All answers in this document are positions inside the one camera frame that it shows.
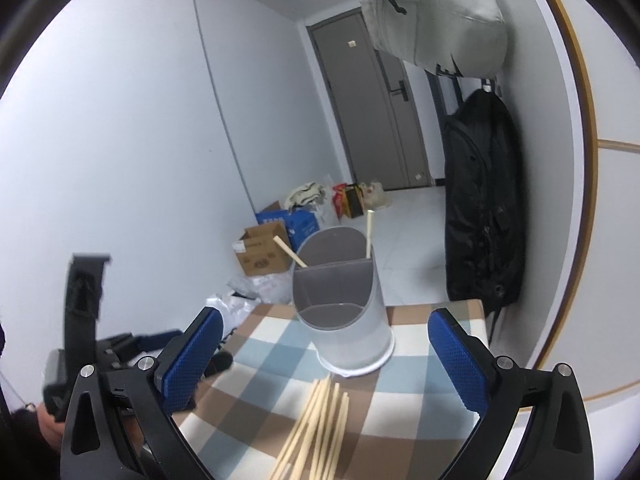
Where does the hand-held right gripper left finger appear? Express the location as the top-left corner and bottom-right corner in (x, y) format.
(59, 306), (224, 480)

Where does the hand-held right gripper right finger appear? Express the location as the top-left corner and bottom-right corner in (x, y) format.
(427, 308), (596, 480)

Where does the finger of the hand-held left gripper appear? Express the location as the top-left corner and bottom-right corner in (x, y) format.
(132, 329), (183, 356)
(202, 351), (234, 378)

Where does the grey white utensil holder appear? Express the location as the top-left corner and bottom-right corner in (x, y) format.
(291, 227), (396, 378)

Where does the bunch of wooden chopsticks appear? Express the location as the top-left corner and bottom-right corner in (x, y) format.
(270, 377), (351, 480)

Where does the person's left forearm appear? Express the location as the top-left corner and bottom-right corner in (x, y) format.
(0, 407), (63, 480)

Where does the person's left hand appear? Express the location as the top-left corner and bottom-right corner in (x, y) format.
(36, 402), (66, 448)

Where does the checked tablecloth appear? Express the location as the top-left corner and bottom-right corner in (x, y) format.
(177, 299), (493, 480)

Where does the crumpled clear plastic wrapping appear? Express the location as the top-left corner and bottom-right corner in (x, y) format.
(205, 272), (296, 331)

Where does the brown cardboard box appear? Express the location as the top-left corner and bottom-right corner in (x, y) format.
(235, 222), (293, 277)

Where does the blue cardboard box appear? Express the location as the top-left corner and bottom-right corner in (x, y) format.
(256, 201), (321, 246)

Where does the black backpack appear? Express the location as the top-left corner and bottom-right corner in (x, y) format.
(442, 87), (527, 348)

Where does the white wardrobe with wooden trim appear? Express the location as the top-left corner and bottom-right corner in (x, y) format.
(522, 0), (640, 413)

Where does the white plastic bag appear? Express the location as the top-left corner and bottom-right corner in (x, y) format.
(310, 175), (341, 226)

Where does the beige plastic bag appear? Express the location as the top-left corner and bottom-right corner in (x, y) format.
(362, 181), (392, 209)

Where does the beige cloth bundle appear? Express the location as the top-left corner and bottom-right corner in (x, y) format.
(286, 181), (327, 209)

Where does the red snack bag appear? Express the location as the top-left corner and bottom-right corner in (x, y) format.
(332, 183), (351, 218)

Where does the black door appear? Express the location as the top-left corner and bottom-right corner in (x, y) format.
(425, 67), (463, 186)

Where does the grey door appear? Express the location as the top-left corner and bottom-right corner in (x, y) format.
(307, 12), (436, 191)

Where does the light grey hanging bag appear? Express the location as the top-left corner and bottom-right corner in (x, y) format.
(359, 0), (510, 77)

